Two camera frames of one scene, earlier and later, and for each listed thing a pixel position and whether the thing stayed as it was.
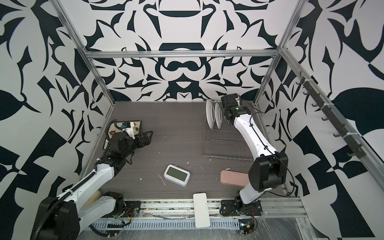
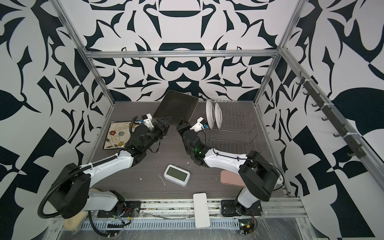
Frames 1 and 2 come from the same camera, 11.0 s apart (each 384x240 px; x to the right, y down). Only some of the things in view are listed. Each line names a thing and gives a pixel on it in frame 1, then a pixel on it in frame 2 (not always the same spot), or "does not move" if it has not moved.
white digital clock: (176, 175) does not move
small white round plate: (210, 113) does not move
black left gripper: (146, 140) -> (161, 127)
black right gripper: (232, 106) -> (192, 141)
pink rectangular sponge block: (234, 178) does not move
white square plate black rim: (134, 126) does not move
